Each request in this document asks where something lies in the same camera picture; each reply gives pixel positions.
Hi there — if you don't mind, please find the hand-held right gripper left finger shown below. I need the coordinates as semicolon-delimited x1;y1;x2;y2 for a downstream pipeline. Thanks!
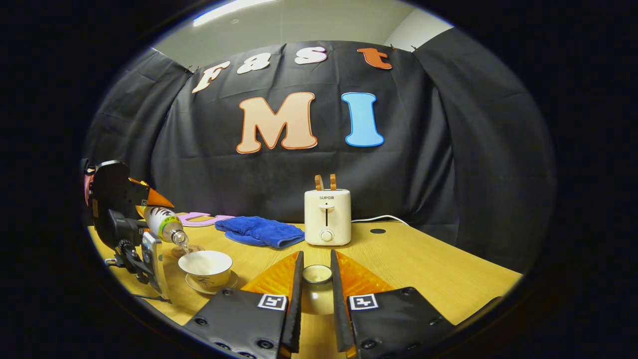
183;251;305;359

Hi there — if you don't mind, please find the black backdrop cloth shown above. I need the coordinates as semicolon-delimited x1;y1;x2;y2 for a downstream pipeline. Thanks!
82;27;556;275

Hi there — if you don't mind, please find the cream ceramic saucer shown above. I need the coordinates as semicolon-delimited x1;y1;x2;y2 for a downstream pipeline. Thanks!
185;271;239;295

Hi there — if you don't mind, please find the white label water bottle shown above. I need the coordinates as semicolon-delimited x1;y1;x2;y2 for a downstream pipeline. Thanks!
137;206;189;246

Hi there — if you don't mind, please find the blue towel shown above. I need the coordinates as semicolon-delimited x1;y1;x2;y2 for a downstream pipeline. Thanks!
215;215;306;250

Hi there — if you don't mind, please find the pink paper cutout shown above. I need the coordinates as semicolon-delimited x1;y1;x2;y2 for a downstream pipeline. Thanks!
177;212;236;228

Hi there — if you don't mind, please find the white toaster cable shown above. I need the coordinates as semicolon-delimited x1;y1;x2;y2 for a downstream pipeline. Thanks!
351;215;410;226

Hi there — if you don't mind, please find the round clear coaster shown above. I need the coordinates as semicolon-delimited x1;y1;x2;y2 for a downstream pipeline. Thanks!
171;243;205;258

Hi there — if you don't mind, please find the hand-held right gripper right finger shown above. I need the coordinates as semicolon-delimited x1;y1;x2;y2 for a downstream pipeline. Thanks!
330;249;455;359

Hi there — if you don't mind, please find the white toaster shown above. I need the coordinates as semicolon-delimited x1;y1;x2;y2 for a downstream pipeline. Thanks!
304;188;352;247

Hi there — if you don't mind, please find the cream ceramic teacup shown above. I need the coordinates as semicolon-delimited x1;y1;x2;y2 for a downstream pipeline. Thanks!
178;250;233;289

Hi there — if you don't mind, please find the cream teacup lid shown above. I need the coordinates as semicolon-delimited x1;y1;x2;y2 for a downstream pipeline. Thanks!
301;264;333;316

